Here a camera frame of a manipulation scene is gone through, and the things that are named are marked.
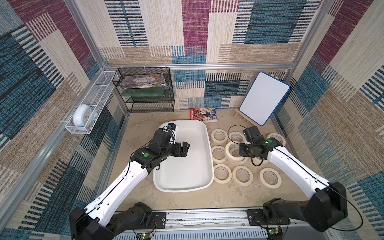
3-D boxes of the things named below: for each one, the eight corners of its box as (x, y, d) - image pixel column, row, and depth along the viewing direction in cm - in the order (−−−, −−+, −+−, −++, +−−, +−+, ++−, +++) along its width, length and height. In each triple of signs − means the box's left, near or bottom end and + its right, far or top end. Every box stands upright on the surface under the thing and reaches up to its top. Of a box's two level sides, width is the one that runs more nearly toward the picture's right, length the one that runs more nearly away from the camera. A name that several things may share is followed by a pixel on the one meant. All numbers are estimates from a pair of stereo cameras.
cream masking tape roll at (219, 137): (211, 145, 102) (212, 142, 100) (210, 131, 110) (211, 128, 107) (228, 145, 102) (229, 142, 100) (225, 131, 110) (226, 128, 107)
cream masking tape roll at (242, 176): (233, 186, 86) (235, 184, 83) (230, 168, 92) (231, 165, 90) (253, 186, 86) (255, 184, 83) (249, 168, 92) (250, 165, 90)
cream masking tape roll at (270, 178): (261, 189, 85) (263, 187, 82) (256, 170, 92) (258, 167, 89) (281, 189, 85) (284, 187, 82) (275, 170, 92) (277, 167, 89)
